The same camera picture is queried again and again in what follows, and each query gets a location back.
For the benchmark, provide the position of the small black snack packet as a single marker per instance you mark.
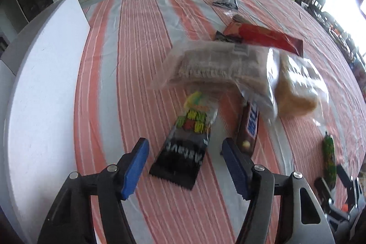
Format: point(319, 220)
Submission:
point(226, 38)

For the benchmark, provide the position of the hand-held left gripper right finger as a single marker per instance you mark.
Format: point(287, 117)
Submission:
point(236, 169)

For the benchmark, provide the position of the clear cracker packet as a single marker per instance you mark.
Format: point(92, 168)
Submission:
point(211, 64)

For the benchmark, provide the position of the brown roll-shaped packet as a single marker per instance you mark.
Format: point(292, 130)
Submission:
point(240, 18)

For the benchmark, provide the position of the green snack packet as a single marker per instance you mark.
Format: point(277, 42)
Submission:
point(328, 158)

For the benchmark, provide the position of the clear bread packet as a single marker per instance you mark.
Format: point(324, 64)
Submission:
point(297, 86)

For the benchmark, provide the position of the white board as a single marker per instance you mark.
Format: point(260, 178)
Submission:
point(43, 89)

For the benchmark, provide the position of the black gummy candy packet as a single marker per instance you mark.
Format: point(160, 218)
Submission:
point(183, 152)

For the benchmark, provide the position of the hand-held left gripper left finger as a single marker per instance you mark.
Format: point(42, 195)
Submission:
point(135, 169)

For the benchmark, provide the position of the brown chocolate bar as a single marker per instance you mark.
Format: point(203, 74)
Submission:
point(248, 129)

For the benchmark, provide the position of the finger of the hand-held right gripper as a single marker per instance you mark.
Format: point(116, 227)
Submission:
point(323, 189)
point(344, 181)

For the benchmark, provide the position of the red snack packet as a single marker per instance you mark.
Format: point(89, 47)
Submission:
point(266, 36)

